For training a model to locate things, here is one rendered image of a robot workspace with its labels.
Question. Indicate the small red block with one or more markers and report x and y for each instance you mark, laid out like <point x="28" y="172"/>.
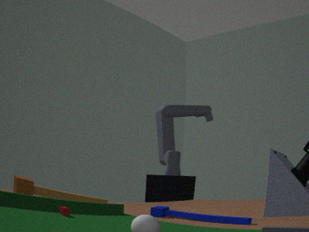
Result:
<point x="64" y="211"/>

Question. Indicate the green putting mat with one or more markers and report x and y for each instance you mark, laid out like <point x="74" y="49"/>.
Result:
<point x="29" y="219"/>

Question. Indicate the white ball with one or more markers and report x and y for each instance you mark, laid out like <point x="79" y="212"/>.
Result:
<point x="145" y="223"/>

